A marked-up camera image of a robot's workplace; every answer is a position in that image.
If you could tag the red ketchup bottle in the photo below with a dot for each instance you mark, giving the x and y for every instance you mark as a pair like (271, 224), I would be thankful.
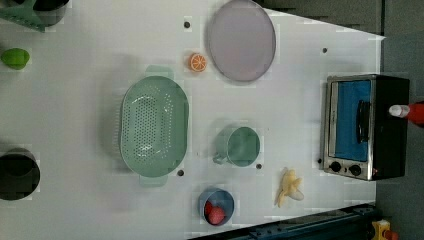
(412, 112)

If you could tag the black steel toaster oven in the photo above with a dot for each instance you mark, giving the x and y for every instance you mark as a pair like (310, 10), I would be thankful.
(362, 140)

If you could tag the green mug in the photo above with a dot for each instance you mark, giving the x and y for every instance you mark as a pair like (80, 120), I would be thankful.
(239, 146)

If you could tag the green perforated colander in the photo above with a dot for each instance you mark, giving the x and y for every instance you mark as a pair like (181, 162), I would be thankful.
(154, 122)

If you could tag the orange slice toy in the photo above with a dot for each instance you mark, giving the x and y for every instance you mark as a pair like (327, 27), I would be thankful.
(197, 62)

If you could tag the blue bowl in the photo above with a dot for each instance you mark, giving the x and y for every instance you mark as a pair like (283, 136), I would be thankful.
(218, 197)

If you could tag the red strawberry toy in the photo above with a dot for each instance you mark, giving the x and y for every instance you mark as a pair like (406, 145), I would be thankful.
(208, 208)
(216, 215)

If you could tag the purple round plate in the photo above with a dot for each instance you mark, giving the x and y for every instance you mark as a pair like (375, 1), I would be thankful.
(241, 40)

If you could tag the peeled banana toy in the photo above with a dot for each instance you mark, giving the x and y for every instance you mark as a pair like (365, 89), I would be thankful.
(289, 187)

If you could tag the black cylinder at edge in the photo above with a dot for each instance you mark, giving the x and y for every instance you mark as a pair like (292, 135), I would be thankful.
(50, 12)

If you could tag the black round cup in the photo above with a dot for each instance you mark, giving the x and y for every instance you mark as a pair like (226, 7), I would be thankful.
(19, 174)

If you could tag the yellow red clamp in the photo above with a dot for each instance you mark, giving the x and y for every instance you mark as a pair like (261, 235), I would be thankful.
(383, 231)

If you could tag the green pepper toy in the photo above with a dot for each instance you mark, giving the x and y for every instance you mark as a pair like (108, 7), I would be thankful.
(15, 58)

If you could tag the dark metal frame rail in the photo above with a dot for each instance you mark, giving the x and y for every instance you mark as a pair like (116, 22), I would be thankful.
(350, 223)

